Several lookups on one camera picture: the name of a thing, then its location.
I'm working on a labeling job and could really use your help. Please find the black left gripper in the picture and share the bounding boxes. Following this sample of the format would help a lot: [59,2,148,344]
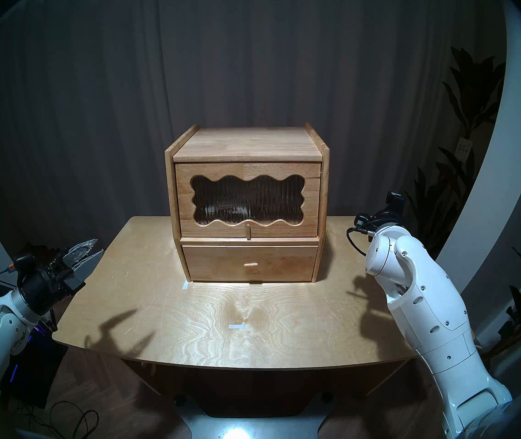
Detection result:
[18,238,104,315]

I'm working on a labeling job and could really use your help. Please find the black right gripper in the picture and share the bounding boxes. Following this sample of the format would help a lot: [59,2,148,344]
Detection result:
[370,192,406,229]

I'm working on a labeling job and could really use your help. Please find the grey pants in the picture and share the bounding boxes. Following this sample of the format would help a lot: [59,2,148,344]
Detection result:
[217,204,253,217]

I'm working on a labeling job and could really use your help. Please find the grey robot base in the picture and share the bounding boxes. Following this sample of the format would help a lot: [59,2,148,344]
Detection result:
[176,397,334,439]

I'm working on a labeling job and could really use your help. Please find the wooden drawer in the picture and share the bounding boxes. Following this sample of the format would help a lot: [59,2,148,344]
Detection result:
[182,245,319,282]

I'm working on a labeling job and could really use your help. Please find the black computer tower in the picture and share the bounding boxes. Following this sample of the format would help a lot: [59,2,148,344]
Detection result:
[0,324,69,409]

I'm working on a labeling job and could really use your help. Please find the tall dark leafy plant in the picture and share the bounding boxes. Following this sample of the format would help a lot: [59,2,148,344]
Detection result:
[404,47,507,260]

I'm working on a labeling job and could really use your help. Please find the grey curtain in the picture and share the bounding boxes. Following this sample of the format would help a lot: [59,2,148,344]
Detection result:
[0,0,503,256]

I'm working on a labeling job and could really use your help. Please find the wooden cabinet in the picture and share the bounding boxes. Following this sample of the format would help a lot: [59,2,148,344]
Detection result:
[164,122,331,283]

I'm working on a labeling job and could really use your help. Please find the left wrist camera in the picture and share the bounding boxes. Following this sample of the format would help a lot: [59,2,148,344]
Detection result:
[10,254,37,275]

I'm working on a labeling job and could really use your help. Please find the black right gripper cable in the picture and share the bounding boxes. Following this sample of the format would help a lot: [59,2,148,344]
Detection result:
[346,225,373,258]

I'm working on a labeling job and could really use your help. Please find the black floor cables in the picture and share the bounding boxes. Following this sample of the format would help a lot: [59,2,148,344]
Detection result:
[11,399,101,439]

